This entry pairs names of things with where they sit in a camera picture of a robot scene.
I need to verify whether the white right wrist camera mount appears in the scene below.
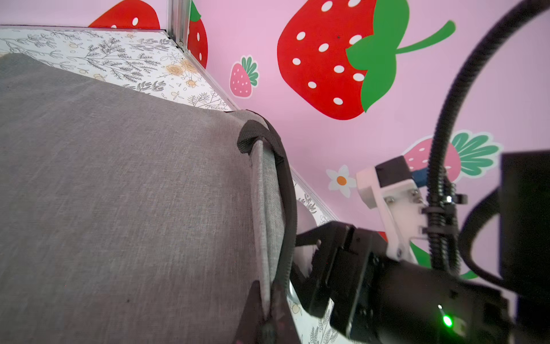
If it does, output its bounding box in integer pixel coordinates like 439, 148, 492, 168
355, 156, 428, 264

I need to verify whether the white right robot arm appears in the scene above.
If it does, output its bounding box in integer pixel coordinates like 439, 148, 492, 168
290, 1, 549, 343

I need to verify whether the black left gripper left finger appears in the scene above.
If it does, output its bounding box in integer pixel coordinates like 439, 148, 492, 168
233, 280, 269, 344

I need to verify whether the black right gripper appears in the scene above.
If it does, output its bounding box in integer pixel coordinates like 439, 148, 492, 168
290, 221, 511, 343

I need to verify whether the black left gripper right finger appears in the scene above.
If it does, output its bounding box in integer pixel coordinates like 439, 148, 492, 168
268, 282, 301, 344

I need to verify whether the floral patterned table mat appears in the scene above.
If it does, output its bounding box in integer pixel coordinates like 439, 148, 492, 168
0, 26, 358, 344

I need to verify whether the grey laptop bag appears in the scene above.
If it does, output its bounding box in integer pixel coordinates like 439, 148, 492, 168
0, 52, 299, 344

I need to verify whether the aluminium frame post right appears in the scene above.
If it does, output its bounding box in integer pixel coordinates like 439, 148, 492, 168
166, 0, 192, 51

